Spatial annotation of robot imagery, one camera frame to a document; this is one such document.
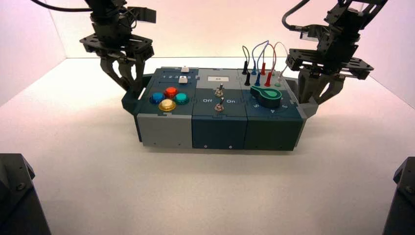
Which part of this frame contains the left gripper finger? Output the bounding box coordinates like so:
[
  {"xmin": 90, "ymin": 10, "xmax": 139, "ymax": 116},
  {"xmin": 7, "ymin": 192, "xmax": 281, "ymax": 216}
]
[
  {"xmin": 120, "ymin": 61, "xmax": 146, "ymax": 98},
  {"xmin": 99, "ymin": 59, "xmax": 134, "ymax": 93}
]

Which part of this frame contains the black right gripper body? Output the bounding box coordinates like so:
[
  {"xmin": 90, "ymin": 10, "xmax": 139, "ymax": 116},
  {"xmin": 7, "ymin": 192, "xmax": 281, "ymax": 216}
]
[{"xmin": 285, "ymin": 30, "xmax": 374, "ymax": 80}]

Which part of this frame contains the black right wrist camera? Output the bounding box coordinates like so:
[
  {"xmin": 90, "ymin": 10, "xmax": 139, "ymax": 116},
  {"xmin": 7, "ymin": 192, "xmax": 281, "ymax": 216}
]
[{"xmin": 300, "ymin": 24, "xmax": 328, "ymax": 41}]

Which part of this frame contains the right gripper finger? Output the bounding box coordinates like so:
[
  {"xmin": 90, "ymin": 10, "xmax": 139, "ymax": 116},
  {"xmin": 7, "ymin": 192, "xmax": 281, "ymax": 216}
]
[
  {"xmin": 298, "ymin": 70, "xmax": 320, "ymax": 104},
  {"xmin": 313, "ymin": 76, "xmax": 346, "ymax": 105}
]

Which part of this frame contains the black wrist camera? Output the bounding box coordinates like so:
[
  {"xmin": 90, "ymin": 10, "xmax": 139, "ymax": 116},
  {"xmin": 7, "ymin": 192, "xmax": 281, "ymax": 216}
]
[
  {"xmin": 300, "ymin": 24, "xmax": 328, "ymax": 41},
  {"xmin": 128, "ymin": 6, "xmax": 157, "ymax": 24}
]

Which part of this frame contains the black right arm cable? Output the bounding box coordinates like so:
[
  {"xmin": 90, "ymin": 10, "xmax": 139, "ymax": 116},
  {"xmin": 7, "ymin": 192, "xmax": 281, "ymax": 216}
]
[{"xmin": 281, "ymin": 0, "xmax": 310, "ymax": 32}]

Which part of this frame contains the teal push button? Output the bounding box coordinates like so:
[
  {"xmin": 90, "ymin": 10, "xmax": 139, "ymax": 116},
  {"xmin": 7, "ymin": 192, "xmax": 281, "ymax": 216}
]
[{"xmin": 173, "ymin": 93, "xmax": 190, "ymax": 105}]

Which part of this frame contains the red jumper cable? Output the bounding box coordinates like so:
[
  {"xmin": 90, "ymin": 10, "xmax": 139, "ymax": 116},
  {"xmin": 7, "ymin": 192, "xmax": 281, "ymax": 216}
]
[{"xmin": 260, "ymin": 41, "xmax": 286, "ymax": 88}]

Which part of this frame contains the blue push button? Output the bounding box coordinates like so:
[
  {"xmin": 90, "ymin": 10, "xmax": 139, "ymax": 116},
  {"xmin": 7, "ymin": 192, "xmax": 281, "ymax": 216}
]
[{"xmin": 149, "ymin": 92, "xmax": 166, "ymax": 105}]

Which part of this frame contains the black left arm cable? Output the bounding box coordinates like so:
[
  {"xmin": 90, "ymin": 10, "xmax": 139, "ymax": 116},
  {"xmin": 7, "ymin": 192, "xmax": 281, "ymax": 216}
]
[{"xmin": 30, "ymin": 0, "xmax": 94, "ymax": 13}]

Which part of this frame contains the green rotary knob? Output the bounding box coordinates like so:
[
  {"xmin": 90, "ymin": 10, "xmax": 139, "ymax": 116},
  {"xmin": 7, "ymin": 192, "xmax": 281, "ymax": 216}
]
[{"xmin": 250, "ymin": 85, "xmax": 282, "ymax": 109}]

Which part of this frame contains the red push button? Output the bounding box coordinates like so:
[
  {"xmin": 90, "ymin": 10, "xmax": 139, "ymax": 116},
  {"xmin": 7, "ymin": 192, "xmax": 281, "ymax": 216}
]
[{"xmin": 163, "ymin": 86, "xmax": 179, "ymax": 99}]

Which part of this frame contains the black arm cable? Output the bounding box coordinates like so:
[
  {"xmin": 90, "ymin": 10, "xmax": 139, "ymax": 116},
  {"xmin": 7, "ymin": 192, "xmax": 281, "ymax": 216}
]
[
  {"xmin": 281, "ymin": 0, "xmax": 310, "ymax": 32},
  {"xmin": 30, "ymin": 0, "xmax": 94, "ymax": 13}
]

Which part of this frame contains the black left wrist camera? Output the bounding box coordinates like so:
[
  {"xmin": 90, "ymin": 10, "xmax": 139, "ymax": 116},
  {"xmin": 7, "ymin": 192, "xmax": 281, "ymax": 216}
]
[{"xmin": 128, "ymin": 6, "xmax": 157, "ymax": 24}]

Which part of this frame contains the yellow push button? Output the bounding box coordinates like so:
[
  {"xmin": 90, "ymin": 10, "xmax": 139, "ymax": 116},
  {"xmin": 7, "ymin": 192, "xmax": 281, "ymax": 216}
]
[{"xmin": 158, "ymin": 98, "xmax": 177, "ymax": 113}]

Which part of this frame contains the grey and teal control box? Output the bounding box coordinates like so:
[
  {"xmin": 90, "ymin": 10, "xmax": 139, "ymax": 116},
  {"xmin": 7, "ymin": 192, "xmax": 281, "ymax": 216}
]
[{"xmin": 121, "ymin": 67, "xmax": 320, "ymax": 151}]

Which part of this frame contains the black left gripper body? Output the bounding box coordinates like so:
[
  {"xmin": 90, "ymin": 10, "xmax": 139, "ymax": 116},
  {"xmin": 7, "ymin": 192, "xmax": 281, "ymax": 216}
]
[{"xmin": 79, "ymin": 14, "xmax": 155, "ymax": 62}]

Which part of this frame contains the blue jumper cable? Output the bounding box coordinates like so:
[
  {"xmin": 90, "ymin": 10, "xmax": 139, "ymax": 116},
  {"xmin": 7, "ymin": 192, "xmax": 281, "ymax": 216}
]
[{"xmin": 251, "ymin": 40, "xmax": 270, "ymax": 87}]

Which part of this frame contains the white jumper cable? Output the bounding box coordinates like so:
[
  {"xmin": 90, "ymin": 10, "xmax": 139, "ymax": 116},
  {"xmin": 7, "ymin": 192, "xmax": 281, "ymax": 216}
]
[{"xmin": 272, "ymin": 48, "xmax": 290, "ymax": 88}]

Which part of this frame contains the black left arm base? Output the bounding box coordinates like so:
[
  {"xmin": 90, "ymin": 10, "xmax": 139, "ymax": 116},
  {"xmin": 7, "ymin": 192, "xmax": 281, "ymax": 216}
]
[{"xmin": 0, "ymin": 153, "xmax": 52, "ymax": 235}]

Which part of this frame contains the black jumper cable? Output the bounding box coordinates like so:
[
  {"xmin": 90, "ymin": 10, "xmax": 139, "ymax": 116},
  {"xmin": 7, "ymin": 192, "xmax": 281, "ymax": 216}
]
[{"xmin": 241, "ymin": 45, "xmax": 252, "ymax": 87}]

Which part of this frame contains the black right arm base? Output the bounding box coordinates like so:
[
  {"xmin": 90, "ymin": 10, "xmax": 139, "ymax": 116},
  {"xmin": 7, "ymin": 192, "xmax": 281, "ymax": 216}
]
[{"xmin": 382, "ymin": 156, "xmax": 415, "ymax": 235}]

